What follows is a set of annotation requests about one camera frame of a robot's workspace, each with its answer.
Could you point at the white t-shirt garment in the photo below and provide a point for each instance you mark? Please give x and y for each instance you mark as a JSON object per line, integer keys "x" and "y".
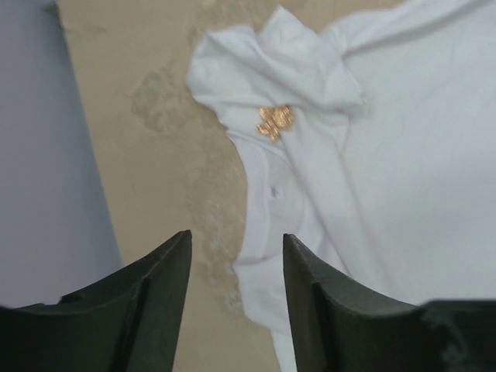
{"x": 388, "y": 172}

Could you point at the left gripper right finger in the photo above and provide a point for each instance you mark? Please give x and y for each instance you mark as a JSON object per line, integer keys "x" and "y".
{"x": 337, "y": 324}

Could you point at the gold butterfly brooch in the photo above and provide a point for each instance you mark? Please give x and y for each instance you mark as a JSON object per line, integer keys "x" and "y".
{"x": 274, "y": 121}

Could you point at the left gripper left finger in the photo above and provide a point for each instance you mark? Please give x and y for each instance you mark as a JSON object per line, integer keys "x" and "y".
{"x": 127, "y": 321}

